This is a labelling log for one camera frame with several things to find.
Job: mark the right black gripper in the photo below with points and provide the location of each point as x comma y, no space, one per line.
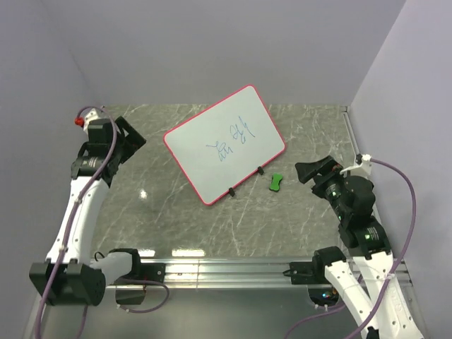
306,170

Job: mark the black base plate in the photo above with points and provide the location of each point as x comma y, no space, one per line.
152,272
304,273

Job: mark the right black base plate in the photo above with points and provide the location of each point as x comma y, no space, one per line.
304,273

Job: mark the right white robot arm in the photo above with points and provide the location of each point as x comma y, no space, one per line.
375,299

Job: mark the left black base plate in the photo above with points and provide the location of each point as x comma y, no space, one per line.
152,272

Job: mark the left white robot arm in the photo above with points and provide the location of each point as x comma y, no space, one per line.
67,276

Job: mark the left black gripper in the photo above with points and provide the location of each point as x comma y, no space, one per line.
133,141

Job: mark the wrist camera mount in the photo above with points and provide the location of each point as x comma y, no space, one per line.
86,116
361,167

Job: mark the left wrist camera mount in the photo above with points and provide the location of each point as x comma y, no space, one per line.
86,116

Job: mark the green whiteboard eraser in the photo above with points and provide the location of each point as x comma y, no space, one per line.
275,182

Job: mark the pink framed whiteboard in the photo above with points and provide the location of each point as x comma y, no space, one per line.
225,144

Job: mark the aluminium mounting rail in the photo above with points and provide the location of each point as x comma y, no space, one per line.
228,273

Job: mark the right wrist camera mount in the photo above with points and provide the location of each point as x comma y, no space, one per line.
361,167

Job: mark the black whiteboard stand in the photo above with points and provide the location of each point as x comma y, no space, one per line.
231,190

